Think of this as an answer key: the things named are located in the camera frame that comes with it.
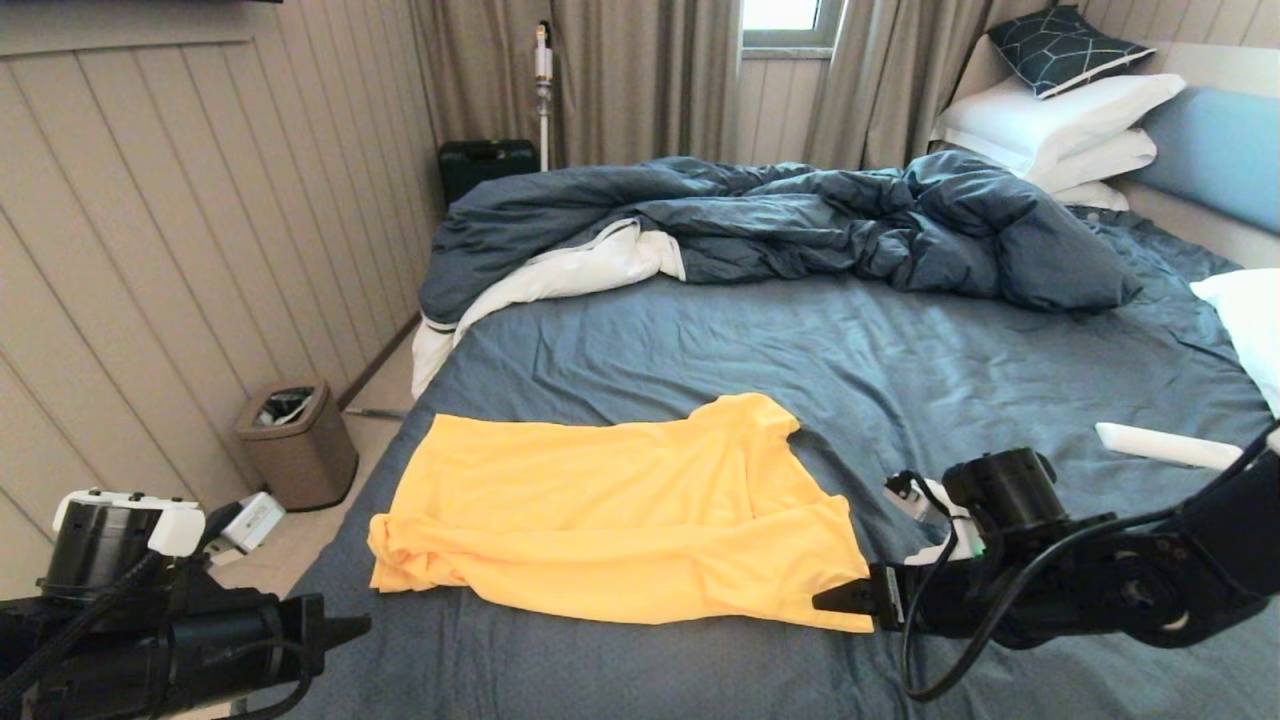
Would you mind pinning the flat white pillow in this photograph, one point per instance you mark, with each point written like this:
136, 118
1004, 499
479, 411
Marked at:
1100, 160

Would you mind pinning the crumpled dark blue duvet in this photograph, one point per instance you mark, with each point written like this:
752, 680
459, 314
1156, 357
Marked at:
800, 215

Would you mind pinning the small white pillow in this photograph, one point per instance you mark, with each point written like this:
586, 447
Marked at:
1092, 196

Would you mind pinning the wide beige curtain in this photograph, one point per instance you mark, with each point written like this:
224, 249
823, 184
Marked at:
640, 80

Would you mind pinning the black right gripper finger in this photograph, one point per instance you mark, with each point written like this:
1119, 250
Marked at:
855, 592
858, 610

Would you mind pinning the beige headboard frame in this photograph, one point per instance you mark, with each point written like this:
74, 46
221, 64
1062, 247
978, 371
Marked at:
1220, 66

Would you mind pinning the dark green hard case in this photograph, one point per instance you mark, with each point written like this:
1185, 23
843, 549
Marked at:
485, 166

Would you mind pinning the long white remote control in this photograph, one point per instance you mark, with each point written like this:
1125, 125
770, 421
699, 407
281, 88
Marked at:
1150, 443

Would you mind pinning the yellow t-shirt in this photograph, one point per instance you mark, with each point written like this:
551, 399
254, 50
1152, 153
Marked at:
600, 520

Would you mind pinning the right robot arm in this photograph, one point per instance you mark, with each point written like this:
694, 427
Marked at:
1000, 490

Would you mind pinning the thin metal rod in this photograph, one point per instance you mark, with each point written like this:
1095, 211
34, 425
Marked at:
375, 412

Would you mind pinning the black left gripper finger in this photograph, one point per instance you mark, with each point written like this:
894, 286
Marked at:
340, 625
331, 642

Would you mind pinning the dark blue bed sheet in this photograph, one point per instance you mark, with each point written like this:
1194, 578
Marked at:
700, 340

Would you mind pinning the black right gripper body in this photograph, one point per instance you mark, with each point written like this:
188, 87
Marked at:
975, 600

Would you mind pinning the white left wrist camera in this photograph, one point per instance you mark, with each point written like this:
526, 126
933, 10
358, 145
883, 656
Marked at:
250, 520

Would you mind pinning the narrow beige curtain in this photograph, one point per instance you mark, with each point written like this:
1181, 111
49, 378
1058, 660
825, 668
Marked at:
880, 80

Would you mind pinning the white stick vacuum cleaner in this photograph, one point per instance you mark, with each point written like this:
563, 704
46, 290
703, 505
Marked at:
544, 86

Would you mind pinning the dark geometric pattern cushion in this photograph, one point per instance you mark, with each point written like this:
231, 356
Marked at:
1065, 50

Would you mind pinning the light blue headboard pad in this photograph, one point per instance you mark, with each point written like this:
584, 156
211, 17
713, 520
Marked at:
1220, 155

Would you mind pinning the large white pillow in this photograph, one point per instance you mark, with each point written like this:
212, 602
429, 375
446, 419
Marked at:
1050, 115

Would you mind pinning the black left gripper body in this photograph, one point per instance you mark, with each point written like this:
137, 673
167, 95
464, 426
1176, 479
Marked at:
250, 645

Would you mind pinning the white duvet lining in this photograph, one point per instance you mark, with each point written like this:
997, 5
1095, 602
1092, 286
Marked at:
560, 276

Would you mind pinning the window with grey frame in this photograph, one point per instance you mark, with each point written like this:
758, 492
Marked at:
780, 15

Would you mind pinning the brown metal trash bin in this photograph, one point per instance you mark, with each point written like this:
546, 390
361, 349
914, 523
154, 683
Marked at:
300, 460

